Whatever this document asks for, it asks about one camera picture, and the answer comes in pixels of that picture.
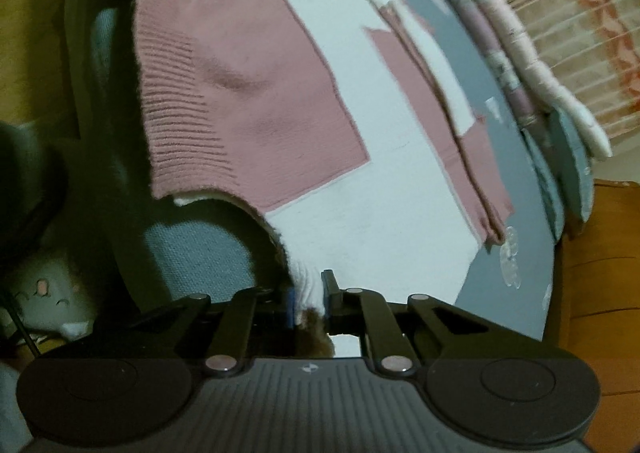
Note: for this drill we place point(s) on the wooden bed headboard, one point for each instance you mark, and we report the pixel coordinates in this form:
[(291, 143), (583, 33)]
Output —
[(600, 283)]

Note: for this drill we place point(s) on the blue floral bed sheet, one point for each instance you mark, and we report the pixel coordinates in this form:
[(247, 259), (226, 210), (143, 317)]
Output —
[(520, 173)]

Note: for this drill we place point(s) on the purple floral quilt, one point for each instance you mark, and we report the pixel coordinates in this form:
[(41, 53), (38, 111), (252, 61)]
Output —
[(480, 28)]

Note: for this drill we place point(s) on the blue pillow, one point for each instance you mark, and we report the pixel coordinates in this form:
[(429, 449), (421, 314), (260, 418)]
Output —
[(572, 168), (547, 188)]

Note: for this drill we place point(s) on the pink and white sweater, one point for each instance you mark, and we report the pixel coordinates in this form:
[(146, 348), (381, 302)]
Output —
[(280, 98)]

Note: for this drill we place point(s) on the person's dark trouser leg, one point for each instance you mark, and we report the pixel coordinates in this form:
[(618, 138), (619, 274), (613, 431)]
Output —
[(30, 183)]

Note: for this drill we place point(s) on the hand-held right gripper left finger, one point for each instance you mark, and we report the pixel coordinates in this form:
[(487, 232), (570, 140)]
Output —
[(289, 310)]

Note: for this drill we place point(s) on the patterned beige curtain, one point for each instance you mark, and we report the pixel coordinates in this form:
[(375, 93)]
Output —
[(575, 8)]

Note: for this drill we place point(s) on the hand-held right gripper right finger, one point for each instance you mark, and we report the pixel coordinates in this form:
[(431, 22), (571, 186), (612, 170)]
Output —
[(332, 308)]

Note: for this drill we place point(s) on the pale green cartoon slipper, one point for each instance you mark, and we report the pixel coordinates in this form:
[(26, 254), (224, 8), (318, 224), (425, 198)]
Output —
[(50, 298)]

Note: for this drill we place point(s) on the light pink floral quilt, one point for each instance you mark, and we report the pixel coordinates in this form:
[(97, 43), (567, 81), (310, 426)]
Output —
[(525, 53)]

